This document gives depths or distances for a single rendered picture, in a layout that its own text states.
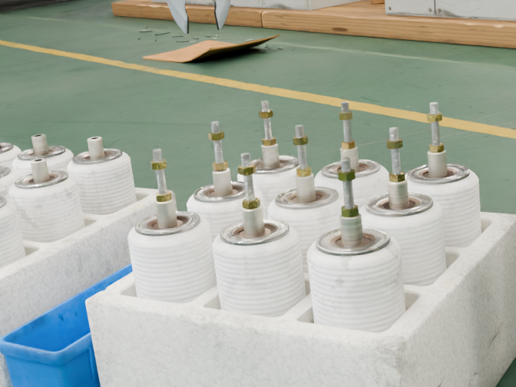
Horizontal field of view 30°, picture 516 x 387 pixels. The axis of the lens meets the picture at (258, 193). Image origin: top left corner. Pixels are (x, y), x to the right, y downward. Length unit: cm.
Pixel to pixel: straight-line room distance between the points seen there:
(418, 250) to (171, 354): 29
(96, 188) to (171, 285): 39
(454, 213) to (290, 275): 24
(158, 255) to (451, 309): 32
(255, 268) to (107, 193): 48
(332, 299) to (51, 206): 52
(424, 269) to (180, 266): 27
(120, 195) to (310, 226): 43
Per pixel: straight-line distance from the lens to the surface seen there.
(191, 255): 108
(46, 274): 131
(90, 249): 136
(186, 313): 105
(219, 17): 115
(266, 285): 102
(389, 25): 393
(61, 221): 136
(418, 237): 105
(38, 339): 127
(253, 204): 103
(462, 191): 116
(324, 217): 110
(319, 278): 97
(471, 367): 113
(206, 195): 119
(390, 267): 97
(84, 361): 119
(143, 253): 108
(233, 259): 101
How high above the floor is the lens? 60
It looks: 17 degrees down
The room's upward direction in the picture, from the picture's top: 7 degrees counter-clockwise
